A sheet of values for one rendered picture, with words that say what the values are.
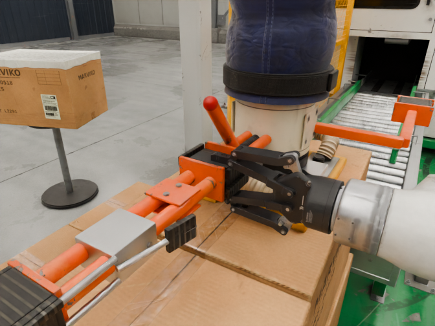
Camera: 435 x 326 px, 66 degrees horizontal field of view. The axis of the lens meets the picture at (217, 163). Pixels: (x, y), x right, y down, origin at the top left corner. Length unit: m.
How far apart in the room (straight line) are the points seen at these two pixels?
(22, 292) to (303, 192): 0.34
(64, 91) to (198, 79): 0.80
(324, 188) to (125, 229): 0.25
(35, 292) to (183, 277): 0.27
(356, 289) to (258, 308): 1.47
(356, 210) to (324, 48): 0.33
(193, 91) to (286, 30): 1.68
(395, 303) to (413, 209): 1.55
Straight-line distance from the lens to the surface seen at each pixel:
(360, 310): 1.87
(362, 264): 1.40
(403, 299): 2.01
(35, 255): 1.35
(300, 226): 0.64
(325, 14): 0.67
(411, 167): 1.88
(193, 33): 2.19
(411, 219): 0.44
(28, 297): 0.35
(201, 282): 0.55
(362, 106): 2.98
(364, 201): 0.44
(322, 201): 0.45
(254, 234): 0.63
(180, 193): 0.47
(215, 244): 0.60
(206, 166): 0.51
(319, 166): 0.78
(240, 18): 0.66
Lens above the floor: 1.34
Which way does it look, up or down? 26 degrees down
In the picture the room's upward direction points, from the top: straight up
